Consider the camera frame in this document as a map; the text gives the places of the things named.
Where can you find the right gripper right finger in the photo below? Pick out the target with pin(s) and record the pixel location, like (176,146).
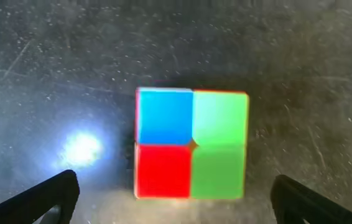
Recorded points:
(297,202)

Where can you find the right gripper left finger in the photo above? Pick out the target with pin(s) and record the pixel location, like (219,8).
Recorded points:
(54,189)

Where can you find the many-coloured puzzle cube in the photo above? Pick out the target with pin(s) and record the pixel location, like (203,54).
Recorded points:
(163,118)

